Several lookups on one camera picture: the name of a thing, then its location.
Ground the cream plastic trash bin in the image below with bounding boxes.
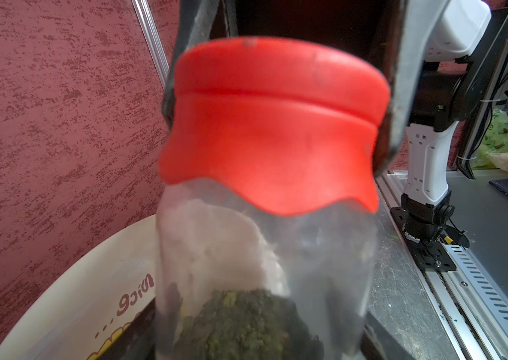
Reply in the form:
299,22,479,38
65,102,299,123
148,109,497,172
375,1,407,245
0,216,157,359

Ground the white printed bin liner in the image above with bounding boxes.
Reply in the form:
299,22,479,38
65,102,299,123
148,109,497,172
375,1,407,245
28,269,155,359

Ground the red lid jar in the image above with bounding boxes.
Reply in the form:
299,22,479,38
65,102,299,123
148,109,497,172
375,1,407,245
155,37,390,359

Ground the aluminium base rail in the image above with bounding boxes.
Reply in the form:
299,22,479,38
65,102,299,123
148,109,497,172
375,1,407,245
377,170,508,360

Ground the green plastic bag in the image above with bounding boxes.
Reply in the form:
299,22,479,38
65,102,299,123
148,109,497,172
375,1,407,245
471,109,508,169

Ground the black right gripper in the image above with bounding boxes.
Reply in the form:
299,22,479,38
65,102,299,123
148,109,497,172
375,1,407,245
162,0,449,177

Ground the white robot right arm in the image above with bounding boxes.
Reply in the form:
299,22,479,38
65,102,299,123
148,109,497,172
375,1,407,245
159,1,508,242

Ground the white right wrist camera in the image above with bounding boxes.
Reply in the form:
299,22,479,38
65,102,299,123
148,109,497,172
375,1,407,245
424,0,492,62

